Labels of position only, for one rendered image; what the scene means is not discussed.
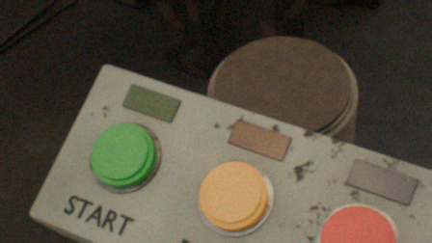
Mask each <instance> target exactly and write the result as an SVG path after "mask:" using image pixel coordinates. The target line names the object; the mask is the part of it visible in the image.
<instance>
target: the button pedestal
mask: <svg viewBox="0 0 432 243"><path fill-rule="evenodd" d="M132 84H134V85H136V86H139V87H143V88H145V89H149V90H151V91H155V92H157V93H159V94H163V95H168V96H170V97H174V98H176V99H180V100H181V102H180V105H179V106H178V110H177V111H176V113H175V116H174V119H173V121H172V123H169V122H166V121H162V120H159V119H157V118H155V117H150V116H149V115H145V114H143V113H139V112H137V111H133V110H131V109H129V108H125V107H123V106H122V104H123V101H124V100H125V96H126V95H127V92H128V91H129V89H130V87H131V85H132ZM236 120H241V121H243V122H247V123H251V124H253V125H257V126H260V127H262V128H266V129H268V130H272V131H274V132H278V133H280V134H284V135H286V136H288V137H291V138H292V139H291V141H290V144H289V146H288V149H287V151H286V154H285V156H284V159H283V161H282V162H281V161H279V160H276V159H273V158H269V157H267V156H263V155H261V154H259V153H255V152H253V151H249V150H247V149H244V148H239V147H237V146H235V145H231V144H229V143H228V139H229V138H230V134H231V132H232V130H233V129H234V125H235V124H236ZM119 123H134V124H136V125H139V126H141V128H143V129H144V130H145V131H146V132H147V133H148V134H149V136H150V137H151V138H152V140H153V141H154V144H155V146H156V160H155V163H154V167H153V168H152V169H151V172H150V173H149V175H148V176H147V177H146V178H145V179H144V180H142V181H141V182H139V183H138V184H136V185H134V186H131V187H126V188H118V187H112V186H110V185H107V183H104V181H102V180H101V179H100V178H99V177H98V176H97V175H96V174H95V172H94V169H93V167H92V159H91V156H92V148H93V146H94V143H95V141H96V139H97V138H98V137H99V135H100V134H101V133H102V132H103V131H105V130H106V129H107V128H110V127H111V126H112V125H116V124H119ZM355 159H360V160H362V161H364V162H367V163H369V164H374V165H376V166H379V167H382V168H384V169H389V170H391V171H395V172H397V173H399V174H404V175H405V176H410V177H412V178H417V179H418V185H417V186H416V190H415V192H414V194H413V195H414V196H413V197H412V199H411V203H410V205H409V206H406V205H405V204H403V203H399V202H395V201H391V200H389V199H385V198H383V197H381V196H377V195H374V194H371V193H369V192H367V191H363V190H361V189H359V188H355V187H353V186H349V185H347V184H346V181H347V179H348V177H349V175H350V171H351V169H352V166H353V164H354V162H355ZM226 162H243V163H245V164H247V165H250V166H252V167H254V169H256V170H257V171H258V172H259V173H260V175H261V176H262V178H263V180H264V182H265V183H266V185H267V191H268V203H267V207H266V209H265V212H264V213H263V216H261V217H260V219H259V220H258V221H257V222H256V223H255V224H254V225H252V226H251V227H248V228H247V229H243V230H240V231H227V230H224V229H219V228H218V227H215V225H212V223H211V222H210V221H209V220H208V219H207V218H206V216H205V215H203V212H202V209H201V206H200V188H201V186H202V182H203V179H204V178H205V177H206V176H207V175H208V174H209V173H210V171H212V169H215V167H218V166H219V165H222V164H224V163H226ZM346 206H364V207H370V208H371V209H375V210H376V211H377V212H380V214H382V215H383V216H384V217H385V218H386V219H388V222H390V224H391V226H392V229H393V231H394V233H395V241H396V243H432V171H431V170H427V169H425V168H422V167H419V166H417V165H413V164H410V163H408V162H404V161H402V160H397V159H395V158H392V157H388V156H387V155H383V154H381V153H378V152H374V151H372V150H368V149H366V148H360V147H358V146H354V145H352V144H347V143H345V142H342V141H339V140H337V139H333V138H331V137H327V136H324V135H322V134H318V133H316V132H312V131H310V130H307V129H304V128H300V127H297V126H295V125H291V124H289V123H285V122H283V121H278V120H273V119H271V118H269V117H265V116H263V115H260V114H257V113H253V112H251V111H247V110H245V109H243V108H238V107H236V106H232V105H230V104H226V103H225V102H221V101H219V100H217V99H212V98H210V97H206V96H203V95H199V94H194V93H192V92H190V91H186V90H184V89H181V88H179V87H174V86H172V85H167V84H165V83H163V82H159V81H157V80H153V79H151V78H147V77H145V76H143V75H139V74H137V73H133V72H131V71H127V70H125V69H122V68H118V67H112V66H110V65H105V66H104V67H102V69H101V71H100V74H99V75H98V77H97V78H96V80H95V82H94V85H93V87H92V90H91V91H90V92H89V95H88V97H87V100H86V101H85V104H84V106H83V107H82V110H81V111H80V114H79V115H78V118H77V120H76V121H75V124H74V125H73V128H72V129H71V131H70V132H69V134H68V137H67V138H66V141H65V143H64V145H63V147H62V148H61V151H60V152H59V155H58V157H57V158H56V161H55V162H54V165H53V166H52V168H51V171H50V173H49V176H48V177H47V178H46V181H45V183H44V184H43V186H42V188H41V190H40V192H39V195H38V196H37V199H36V200H35V202H34V205H33V206H32V207H31V211H30V216H31V217H32V218H33V219H35V220H36V221H37V222H40V223H41V224H43V225H45V226H47V227H48V228H51V229H52V230H55V231H57V232H58V233H60V234H62V235H64V236H68V237H69V238H70V239H74V240H75V241H79V242H80V243H320V235H321V232H322V229H323V227H324V224H325V223H326V221H327V220H328V218H329V217H331V215H333V214H334V213H335V212H337V211H338V210H340V209H342V208H344V207H346Z"/></svg>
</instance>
